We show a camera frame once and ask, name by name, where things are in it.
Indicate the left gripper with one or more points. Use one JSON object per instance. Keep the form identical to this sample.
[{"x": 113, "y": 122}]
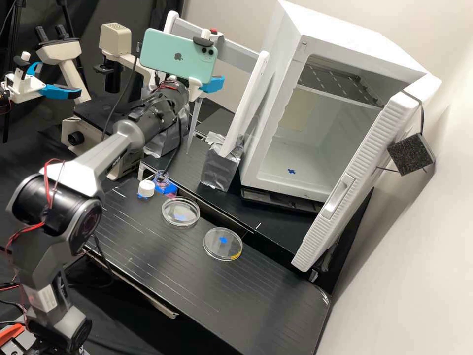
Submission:
[{"x": 24, "y": 87}]

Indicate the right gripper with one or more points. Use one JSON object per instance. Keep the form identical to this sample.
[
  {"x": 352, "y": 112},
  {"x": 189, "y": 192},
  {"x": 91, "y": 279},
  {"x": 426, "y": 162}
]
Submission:
[{"x": 194, "y": 88}]

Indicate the pipette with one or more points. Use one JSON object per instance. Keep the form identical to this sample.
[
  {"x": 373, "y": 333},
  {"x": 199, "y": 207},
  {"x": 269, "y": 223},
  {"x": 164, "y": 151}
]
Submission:
[{"x": 193, "y": 114}]

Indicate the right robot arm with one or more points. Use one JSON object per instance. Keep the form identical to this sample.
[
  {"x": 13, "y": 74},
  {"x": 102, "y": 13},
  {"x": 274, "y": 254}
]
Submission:
[{"x": 122, "y": 140}]

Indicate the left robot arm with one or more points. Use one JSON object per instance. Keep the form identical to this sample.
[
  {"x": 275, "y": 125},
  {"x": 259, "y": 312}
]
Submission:
[{"x": 3, "y": 94}]

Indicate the cream microscope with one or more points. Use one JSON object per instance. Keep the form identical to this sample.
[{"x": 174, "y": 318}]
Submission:
[{"x": 70, "y": 74}]

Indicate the white incubator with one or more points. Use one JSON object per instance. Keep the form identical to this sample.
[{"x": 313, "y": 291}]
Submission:
[{"x": 288, "y": 29}]

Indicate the small bottle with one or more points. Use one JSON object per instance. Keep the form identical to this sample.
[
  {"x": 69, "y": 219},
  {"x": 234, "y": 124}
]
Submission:
[{"x": 161, "y": 179}]

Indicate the blue bottle holder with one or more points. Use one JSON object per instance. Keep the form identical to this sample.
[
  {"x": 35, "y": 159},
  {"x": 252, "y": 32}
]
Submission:
[{"x": 170, "y": 190}]

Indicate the black platform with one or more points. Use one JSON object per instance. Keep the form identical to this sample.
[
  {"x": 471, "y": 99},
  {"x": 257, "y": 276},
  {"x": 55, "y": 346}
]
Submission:
[
  {"x": 221, "y": 296},
  {"x": 229, "y": 199}
]

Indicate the white cap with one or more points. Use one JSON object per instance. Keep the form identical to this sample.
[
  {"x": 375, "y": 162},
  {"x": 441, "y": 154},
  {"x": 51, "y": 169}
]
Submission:
[{"x": 146, "y": 188}]

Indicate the petri dish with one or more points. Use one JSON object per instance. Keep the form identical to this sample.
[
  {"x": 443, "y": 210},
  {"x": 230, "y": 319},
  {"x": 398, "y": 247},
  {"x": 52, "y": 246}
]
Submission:
[{"x": 181, "y": 212}]

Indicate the petri dish lid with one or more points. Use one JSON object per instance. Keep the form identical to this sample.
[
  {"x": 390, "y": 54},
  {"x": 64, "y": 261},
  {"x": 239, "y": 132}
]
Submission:
[{"x": 222, "y": 244}]

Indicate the incubator door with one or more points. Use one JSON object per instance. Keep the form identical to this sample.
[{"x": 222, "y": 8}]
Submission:
[{"x": 354, "y": 177}]

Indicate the right wrist camera phone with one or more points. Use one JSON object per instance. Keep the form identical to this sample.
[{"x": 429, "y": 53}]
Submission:
[{"x": 173, "y": 55}]

